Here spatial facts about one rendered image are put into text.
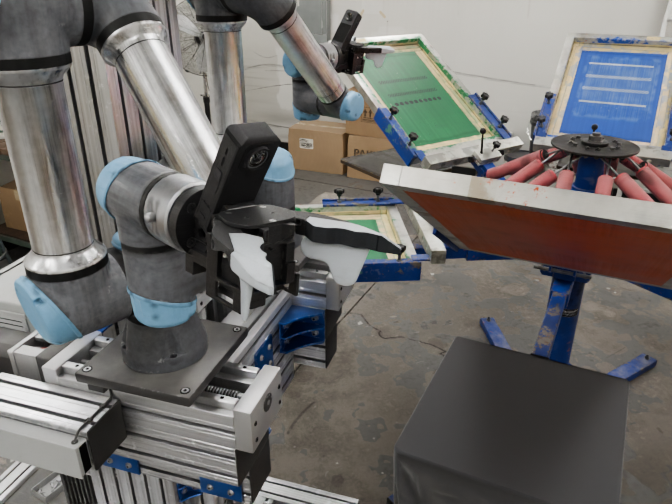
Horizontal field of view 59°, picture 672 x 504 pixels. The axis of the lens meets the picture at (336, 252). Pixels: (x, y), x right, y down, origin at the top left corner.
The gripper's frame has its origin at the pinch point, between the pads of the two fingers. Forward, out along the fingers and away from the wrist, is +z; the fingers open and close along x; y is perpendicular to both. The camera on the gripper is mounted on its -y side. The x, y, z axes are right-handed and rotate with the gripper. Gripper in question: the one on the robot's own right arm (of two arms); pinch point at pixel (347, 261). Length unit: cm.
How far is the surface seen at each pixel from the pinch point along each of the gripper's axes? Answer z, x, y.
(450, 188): -25, -56, 7
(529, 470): -5, -72, 64
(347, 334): -162, -201, 142
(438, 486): -19, -61, 71
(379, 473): -83, -135, 151
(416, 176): -31, -54, 6
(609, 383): -4, -111, 58
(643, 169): -31, -189, 17
